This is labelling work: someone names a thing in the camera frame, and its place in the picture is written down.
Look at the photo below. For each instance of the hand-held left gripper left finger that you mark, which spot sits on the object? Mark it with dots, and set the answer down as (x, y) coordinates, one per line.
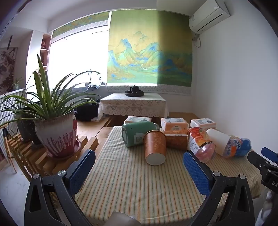
(82, 172)

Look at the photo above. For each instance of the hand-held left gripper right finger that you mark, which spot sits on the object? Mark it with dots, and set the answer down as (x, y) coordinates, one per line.
(195, 173)

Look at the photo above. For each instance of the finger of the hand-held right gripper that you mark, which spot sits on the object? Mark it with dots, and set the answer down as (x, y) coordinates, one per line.
(257, 160)
(270, 153)

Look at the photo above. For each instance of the orange paper cup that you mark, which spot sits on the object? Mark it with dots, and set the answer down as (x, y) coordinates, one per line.
(155, 143)

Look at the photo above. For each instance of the red pot saucer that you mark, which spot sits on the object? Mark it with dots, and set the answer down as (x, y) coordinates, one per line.
(75, 150)

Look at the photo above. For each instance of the orange patterned box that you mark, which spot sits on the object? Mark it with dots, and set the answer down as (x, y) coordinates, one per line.
(177, 140)

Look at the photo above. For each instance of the blue-capped drink bottle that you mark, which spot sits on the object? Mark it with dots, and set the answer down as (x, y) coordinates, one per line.
(219, 139)

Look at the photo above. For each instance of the white and red flowerpot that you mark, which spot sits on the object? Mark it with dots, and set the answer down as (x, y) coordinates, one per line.
(56, 134)

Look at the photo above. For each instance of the striped tablecloth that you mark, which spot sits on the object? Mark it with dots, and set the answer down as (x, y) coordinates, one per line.
(130, 184)

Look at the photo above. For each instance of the white and orange box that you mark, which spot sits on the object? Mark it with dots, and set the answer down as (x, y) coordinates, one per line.
(203, 122)
(174, 123)
(138, 120)

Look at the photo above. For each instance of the wooden plant stand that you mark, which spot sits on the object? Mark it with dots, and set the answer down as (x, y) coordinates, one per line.
(32, 156)

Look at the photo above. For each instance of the black bag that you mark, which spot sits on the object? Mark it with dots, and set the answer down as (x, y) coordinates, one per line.
(86, 112)

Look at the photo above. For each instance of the white tissue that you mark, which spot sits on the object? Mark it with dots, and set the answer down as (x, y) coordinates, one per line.
(121, 220)

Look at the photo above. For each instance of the green metal can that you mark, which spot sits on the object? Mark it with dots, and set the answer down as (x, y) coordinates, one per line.
(134, 133)

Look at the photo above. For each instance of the dark flowerpot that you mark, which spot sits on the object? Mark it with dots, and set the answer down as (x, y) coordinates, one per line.
(27, 130)

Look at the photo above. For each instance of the white lace tablecloth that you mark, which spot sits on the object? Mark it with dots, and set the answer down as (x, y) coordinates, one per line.
(132, 105)

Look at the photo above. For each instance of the long-leaved green plant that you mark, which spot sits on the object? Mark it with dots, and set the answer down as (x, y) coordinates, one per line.
(44, 95)

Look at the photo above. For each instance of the folded cloth on sill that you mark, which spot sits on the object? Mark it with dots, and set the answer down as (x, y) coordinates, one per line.
(95, 85)

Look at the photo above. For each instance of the dark tea tray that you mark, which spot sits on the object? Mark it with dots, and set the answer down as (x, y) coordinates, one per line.
(134, 94)

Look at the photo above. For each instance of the black teapot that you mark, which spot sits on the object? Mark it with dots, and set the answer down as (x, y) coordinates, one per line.
(134, 88)

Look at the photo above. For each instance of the dark potted plant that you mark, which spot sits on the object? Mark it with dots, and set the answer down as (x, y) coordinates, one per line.
(9, 102)

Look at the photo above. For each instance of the small potted plant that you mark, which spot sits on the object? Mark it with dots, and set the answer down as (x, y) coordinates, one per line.
(17, 83)

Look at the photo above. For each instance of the white air conditioner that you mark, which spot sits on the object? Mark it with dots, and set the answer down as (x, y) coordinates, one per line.
(207, 18)

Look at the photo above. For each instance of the landscape print window blind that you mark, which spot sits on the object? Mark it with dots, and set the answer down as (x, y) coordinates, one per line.
(80, 22)

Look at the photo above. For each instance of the white wall shelf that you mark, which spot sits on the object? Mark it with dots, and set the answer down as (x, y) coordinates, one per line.
(45, 54)

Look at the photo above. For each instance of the floral wall scroll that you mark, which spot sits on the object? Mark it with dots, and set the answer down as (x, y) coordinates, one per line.
(7, 67)

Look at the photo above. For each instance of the landscape painting wall hanging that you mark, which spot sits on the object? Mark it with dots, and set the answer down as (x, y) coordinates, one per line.
(149, 50)

